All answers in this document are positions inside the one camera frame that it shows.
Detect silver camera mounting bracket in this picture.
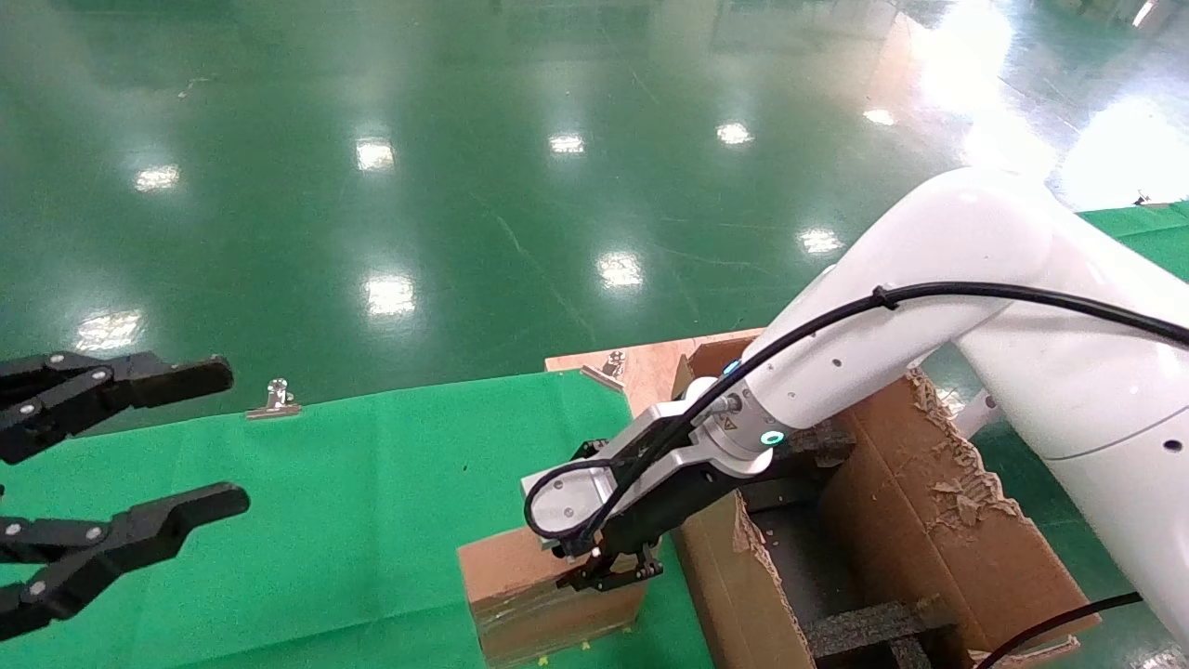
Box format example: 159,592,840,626
594,376,744,531

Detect silver metal binder clip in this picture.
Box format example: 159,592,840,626
245,378,304,421
581,351,629,391

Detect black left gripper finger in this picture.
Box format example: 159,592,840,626
0,483,250,642
0,351,233,466

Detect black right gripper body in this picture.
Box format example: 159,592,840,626
594,460,744,558

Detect large open cardboard carton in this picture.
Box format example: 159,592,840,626
671,336,1102,669

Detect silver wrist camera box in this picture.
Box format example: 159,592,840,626
520,463,621,558

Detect black foam insert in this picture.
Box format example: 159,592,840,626
801,599,958,669

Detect small brown cardboard box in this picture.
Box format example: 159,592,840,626
457,525,665,668

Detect green cloth covered table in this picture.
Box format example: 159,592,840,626
1078,200,1189,284

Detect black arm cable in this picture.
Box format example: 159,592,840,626
975,591,1145,669
523,282,1189,558

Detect green table cloth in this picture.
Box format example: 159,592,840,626
0,370,716,669

